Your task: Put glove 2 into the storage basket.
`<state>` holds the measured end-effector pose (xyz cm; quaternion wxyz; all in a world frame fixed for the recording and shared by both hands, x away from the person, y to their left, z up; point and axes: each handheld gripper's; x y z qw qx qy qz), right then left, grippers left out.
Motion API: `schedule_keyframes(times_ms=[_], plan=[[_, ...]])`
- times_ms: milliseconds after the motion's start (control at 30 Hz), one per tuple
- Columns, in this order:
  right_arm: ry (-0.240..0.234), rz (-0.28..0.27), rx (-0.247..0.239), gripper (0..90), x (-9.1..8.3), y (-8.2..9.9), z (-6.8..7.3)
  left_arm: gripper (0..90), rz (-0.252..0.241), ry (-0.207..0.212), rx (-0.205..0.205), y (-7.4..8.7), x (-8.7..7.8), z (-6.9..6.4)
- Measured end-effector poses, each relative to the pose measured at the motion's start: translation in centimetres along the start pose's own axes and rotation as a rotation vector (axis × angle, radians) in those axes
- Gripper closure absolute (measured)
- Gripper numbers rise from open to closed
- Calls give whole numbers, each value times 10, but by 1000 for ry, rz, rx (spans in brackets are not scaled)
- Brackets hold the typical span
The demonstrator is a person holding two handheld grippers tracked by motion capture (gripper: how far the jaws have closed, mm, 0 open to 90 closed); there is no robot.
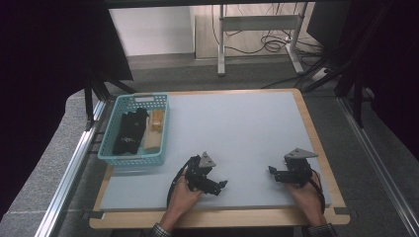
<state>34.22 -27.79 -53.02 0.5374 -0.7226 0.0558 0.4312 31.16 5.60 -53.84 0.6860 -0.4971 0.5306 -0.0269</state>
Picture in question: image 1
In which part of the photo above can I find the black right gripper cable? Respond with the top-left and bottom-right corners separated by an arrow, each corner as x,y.
309,169 -> 327,215

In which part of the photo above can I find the white power strip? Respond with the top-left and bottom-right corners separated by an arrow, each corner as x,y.
310,67 -> 329,82

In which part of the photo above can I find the person's right hand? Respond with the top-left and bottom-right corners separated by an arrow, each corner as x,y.
285,172 -> 328,229

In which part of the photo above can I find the bundle of black floor cables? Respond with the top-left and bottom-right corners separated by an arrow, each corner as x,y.
226,31 -> 324,57

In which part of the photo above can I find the aluminium rail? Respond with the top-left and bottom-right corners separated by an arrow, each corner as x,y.
337,97 -> 419,228
34,100 -> 108,237

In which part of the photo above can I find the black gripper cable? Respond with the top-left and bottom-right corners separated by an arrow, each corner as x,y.
309,169 -> 327,215
166,157 -> 195,211

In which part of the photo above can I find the dark curtain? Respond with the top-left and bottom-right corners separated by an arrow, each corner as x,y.
0,0 -> 134,218
305,0 -> 419,162

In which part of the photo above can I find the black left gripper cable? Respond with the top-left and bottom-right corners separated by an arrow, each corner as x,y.
166,157 -> 195,211

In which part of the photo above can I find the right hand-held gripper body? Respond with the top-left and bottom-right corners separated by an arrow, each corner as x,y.
283,147 -> 319,189

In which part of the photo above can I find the black metal stand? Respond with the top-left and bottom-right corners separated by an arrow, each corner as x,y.
83,70 -> 137,131
300,6 -> 368,129

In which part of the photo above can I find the white metal desk frame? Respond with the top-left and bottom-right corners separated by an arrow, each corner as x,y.
216,3 -> 305,77

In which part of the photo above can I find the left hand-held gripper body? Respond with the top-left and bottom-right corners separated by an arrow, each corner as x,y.
184,151 -> 217,196

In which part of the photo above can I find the grey foam mat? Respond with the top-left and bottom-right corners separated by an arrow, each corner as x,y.
99,91 -> 333,211

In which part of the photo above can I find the person's left hand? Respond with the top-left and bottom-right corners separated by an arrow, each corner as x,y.
168,179 -> 204,225

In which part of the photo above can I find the teal plastic basket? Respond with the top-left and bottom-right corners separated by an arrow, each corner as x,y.
97,93 -> 170,167

